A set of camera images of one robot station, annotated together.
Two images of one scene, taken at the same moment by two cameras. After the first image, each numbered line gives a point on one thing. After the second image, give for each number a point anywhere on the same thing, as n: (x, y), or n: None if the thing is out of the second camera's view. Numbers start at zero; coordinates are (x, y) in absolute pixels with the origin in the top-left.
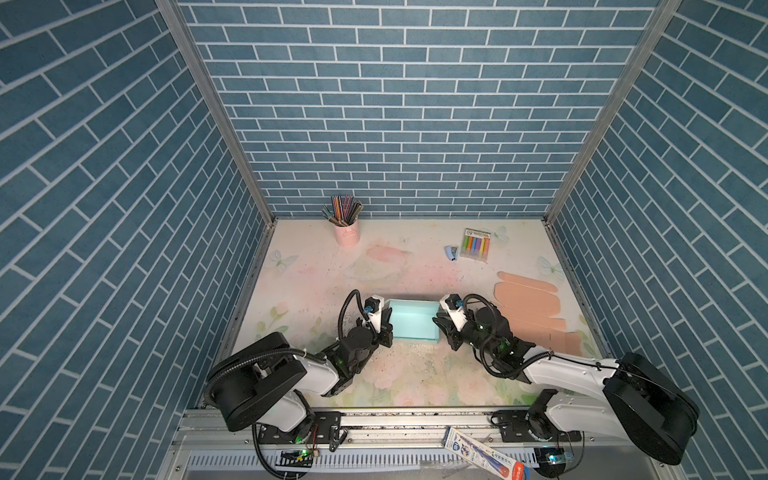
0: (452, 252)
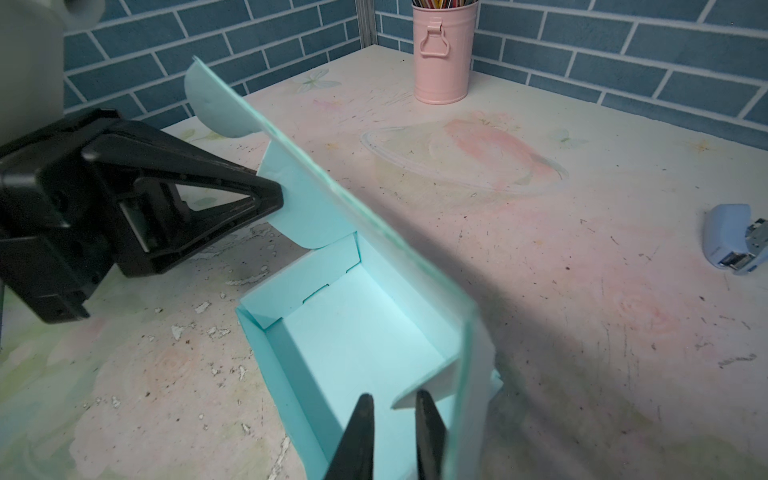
0: (729, 240)
